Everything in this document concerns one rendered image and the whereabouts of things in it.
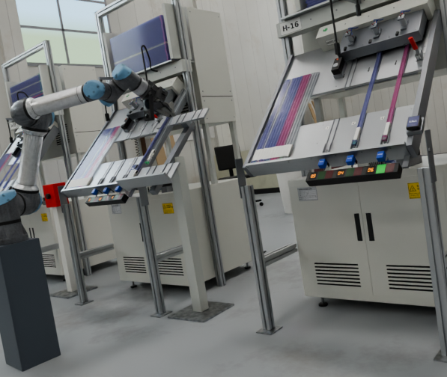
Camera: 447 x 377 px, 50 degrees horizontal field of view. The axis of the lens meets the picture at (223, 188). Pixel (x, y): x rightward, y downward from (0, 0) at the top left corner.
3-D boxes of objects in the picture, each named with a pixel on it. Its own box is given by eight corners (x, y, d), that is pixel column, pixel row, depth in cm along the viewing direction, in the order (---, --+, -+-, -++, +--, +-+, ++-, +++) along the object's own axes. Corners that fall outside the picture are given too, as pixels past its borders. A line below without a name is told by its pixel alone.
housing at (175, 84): (186, 102, 286) (171, 85, 278) (135, 116, 318) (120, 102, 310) (191, 93, 290) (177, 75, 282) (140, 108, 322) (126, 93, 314)
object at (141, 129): (165, 136, 271) (159, 130, 268) (98, 151, 314) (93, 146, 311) (187, 96, 287) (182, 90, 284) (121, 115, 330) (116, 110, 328)
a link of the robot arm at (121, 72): (108, 72, 206) (121, 58, 204) (126, 87, 214) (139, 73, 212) (111, 81, 201) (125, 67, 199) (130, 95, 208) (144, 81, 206)
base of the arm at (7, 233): (0, 246, 203) (-5, 224, 202) (-13, 245, 213) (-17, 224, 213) (34, 238, 213) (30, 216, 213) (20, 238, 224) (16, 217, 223)
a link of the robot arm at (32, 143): (0, 214, 220) (16, 97, 212) (21, 209, 235) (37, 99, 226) (22, 221, 218) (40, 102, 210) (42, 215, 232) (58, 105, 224)
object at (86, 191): (135, 190, 252) (126, 182, 248) (69, 197, 296) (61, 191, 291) (137, 188, 253) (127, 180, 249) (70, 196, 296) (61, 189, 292)
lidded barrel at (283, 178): (273, 215, 565) (266, 168, 561) (294, 207, 599) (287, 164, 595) (308, 213, 533) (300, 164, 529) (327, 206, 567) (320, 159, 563)
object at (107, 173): (133, 185, 251) (129, 182, 249) (67, 194, 295) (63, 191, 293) (149, 158, 261) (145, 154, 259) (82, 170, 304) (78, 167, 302)
